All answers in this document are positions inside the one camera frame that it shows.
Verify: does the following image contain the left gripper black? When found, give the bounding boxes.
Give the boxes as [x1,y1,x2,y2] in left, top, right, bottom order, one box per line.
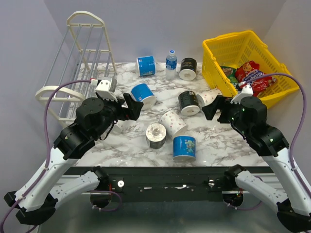
[92,93,144,139]

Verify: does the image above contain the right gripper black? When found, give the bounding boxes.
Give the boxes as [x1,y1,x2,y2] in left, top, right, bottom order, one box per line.
[202,94,252,136]

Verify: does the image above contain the black roll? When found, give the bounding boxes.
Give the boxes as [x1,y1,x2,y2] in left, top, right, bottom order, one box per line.
[146,123,166,149]
[178,91,200,116]
[179,58,197,81]

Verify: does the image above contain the blue sea monsters roll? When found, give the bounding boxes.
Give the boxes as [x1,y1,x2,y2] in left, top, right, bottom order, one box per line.
[173,135,196,162]

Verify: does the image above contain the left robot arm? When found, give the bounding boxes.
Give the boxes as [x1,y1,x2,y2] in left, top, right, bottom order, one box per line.
[4,93,143,226]

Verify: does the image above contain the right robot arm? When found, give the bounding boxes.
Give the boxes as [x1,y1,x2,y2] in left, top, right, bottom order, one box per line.
[202,96,311,233]

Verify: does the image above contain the floral roll near shelf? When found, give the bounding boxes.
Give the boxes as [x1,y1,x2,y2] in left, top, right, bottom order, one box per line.
[112,121,125,135]

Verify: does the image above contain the white metal shelf rack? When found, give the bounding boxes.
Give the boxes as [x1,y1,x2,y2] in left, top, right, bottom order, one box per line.
[35,11,117,127]

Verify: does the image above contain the floral roll near basket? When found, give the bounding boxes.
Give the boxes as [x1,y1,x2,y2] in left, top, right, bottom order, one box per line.
[196,88,223,108]

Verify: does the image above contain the green snack bag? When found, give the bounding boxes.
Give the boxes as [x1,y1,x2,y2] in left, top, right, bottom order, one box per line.
[221,66,239,91]

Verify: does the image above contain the floral roll in centre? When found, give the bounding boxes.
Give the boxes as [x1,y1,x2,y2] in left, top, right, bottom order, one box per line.
[158,110,188,139]

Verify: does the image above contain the red snack bag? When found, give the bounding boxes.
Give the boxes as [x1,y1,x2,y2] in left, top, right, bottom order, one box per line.
[235,61,277,97]

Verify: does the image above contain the clear water bottle blue label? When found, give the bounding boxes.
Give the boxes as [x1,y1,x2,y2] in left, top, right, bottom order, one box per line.
[166,50,177,79]

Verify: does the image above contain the yellow plastic shopping basket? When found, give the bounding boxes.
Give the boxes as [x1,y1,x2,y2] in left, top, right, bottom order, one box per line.
[202,30,290,97]

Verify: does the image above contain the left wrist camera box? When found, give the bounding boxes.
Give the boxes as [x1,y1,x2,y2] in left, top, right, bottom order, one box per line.
[90,77,117,101]

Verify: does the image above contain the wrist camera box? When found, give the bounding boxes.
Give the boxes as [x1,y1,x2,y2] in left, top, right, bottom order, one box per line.
[90,77,117,101]
[230,82,253,104]

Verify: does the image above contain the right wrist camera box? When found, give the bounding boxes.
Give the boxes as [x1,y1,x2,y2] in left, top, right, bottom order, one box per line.
[230,82,253,104]

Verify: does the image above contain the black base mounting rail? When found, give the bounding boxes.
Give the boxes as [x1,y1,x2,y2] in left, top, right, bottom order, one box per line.
[60,166,275,203]

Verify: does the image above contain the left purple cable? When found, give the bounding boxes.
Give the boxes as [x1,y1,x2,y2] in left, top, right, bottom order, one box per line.
[0,79,98,233]

